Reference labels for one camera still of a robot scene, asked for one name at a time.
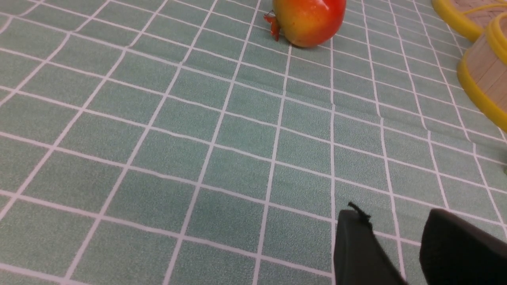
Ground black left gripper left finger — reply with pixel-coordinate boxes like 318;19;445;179
334;202;407;285

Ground bamboo steamer tray yellow rim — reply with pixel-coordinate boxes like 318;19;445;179
457;13;507;132

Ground woven bamboo steamer lid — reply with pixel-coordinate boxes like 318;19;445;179
431;0;507;43

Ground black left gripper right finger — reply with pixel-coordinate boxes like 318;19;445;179
419;209;507;285

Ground red pomegranate toy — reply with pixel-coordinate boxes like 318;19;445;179
264;0;347;48

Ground green checkered tablecloth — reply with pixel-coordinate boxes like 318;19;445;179
0;0;506;285

